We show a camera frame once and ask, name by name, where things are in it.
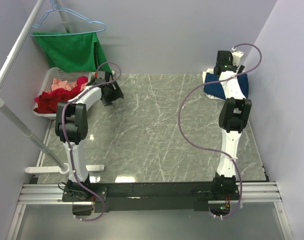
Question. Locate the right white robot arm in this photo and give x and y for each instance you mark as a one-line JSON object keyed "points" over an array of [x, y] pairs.
{"points": [[232, 120]]}

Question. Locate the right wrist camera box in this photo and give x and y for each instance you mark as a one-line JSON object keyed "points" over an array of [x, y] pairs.
{"points": [[236, 57]]}

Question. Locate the aluminium rail frame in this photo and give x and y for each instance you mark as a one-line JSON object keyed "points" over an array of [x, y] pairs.
{"points": [[50, 194]]}

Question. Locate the pink garment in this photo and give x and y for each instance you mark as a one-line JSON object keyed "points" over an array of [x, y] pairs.
{"points": [[63, 84]]}

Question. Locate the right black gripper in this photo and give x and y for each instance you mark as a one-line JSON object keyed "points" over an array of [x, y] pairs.
{"points": [[231, 63]]}

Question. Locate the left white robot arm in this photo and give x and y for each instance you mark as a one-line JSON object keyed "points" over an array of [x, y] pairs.
{"points": [[71, 126]]}

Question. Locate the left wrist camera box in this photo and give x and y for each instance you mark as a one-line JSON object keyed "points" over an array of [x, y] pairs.
{"points": [[100, 74]]}

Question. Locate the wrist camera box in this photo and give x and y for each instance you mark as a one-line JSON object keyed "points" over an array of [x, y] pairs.
{"points": [[100, 74], [236, 57]]}

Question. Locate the magenta garment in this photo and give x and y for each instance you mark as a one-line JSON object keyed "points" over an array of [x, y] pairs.
{"points": [[82, 82]]}

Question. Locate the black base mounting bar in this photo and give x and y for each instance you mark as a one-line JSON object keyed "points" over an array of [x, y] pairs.
{"points": [[149, 196]]}

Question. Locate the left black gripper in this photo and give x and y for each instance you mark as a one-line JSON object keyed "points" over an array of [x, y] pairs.
{"points": [[117, 94]]}

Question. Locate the dark red garment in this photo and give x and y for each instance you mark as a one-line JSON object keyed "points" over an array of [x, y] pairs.
{"points": [[47, 102]]}

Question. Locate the light blue wire hanger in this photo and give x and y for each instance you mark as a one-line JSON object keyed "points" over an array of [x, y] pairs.
{"points": [[56, 7]]}

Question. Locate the blue mickey t shirt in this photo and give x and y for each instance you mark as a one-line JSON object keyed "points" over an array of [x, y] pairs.
{"points": [[216, 91]]}

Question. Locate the white rack foot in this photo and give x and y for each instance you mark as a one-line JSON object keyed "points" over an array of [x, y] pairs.
{"points": [[37, 170]]}

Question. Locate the green hanging cloth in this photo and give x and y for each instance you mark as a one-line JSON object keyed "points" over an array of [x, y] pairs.
{"points": [[71, 53]]}

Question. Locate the white plastic laundry basket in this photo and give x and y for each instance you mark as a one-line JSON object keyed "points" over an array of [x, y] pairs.
{"points": [[57, 73]]}

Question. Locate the folded white t shirt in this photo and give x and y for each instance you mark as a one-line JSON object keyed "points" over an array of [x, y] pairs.
{"points": [[225, 86]]}

